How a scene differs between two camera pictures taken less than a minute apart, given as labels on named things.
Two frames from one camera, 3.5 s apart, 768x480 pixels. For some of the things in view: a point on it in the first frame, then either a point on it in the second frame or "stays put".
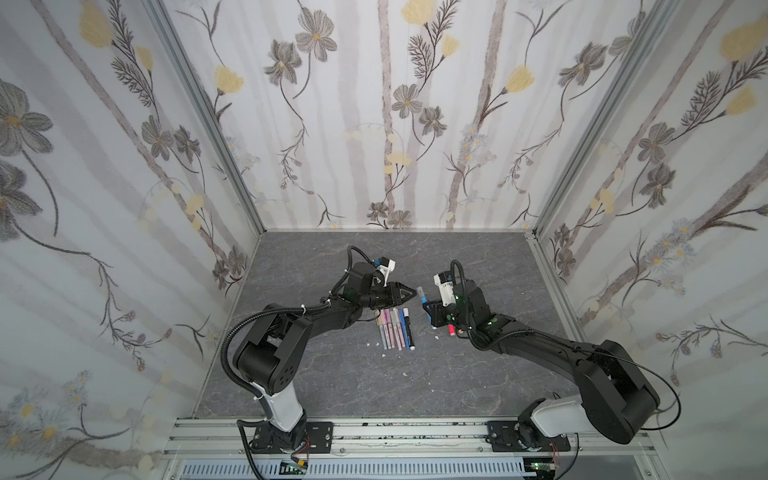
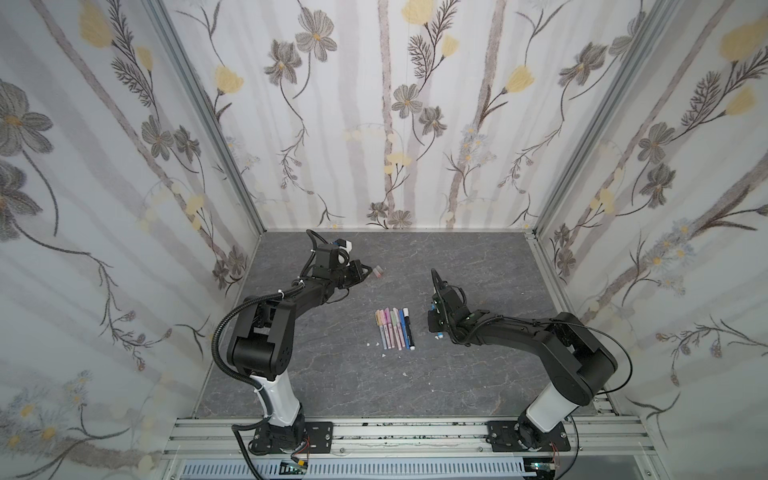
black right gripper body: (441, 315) stays put
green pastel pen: (396, 331) stays put
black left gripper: (394, 294) -> (358, 275)
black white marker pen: (408, 328) stays put
